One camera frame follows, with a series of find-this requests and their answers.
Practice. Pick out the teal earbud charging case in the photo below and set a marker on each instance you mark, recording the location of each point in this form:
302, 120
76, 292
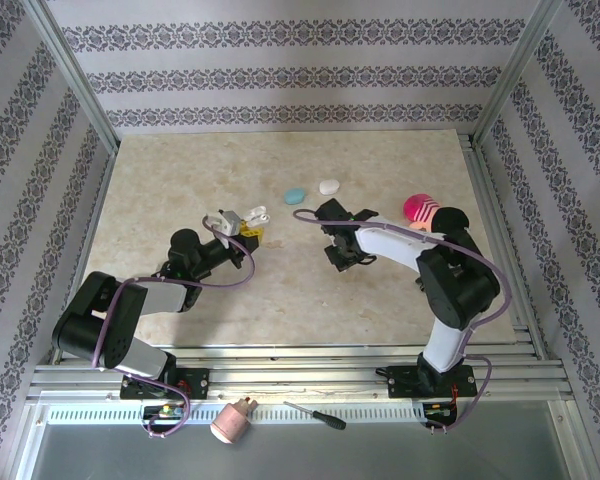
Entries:
295, 195

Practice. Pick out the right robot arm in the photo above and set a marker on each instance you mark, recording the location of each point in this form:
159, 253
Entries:
455, 280

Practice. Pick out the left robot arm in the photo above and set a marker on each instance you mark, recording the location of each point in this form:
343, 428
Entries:
95, 325

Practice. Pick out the white oval charging case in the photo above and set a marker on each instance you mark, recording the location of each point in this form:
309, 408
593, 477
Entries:
329, 186

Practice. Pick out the pink striped plush doll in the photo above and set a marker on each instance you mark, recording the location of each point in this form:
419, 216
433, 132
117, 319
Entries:
420, 207

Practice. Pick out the left controller circuit board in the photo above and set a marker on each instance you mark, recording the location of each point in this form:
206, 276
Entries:
165, 411

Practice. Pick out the controller circuit board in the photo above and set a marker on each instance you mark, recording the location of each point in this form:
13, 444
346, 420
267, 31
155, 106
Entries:
165, 411
439, 410

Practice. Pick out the pink cylindrical container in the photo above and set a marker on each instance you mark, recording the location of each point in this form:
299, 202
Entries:
230, 422

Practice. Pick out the right controller circuit board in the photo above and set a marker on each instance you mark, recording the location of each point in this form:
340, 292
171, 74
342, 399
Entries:
439, 410

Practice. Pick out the grey metal panel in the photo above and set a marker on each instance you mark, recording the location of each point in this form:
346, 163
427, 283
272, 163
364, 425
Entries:
305, 452

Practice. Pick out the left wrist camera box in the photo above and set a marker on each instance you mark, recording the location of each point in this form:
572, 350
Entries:
225, 222

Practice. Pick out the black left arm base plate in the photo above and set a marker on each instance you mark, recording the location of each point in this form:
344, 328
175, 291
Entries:
197, 382

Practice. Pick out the aluminium cell frame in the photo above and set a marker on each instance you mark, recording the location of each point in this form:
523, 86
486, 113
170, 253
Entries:
305, 372

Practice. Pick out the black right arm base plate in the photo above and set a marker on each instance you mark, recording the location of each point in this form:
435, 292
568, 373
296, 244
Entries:
402, 380

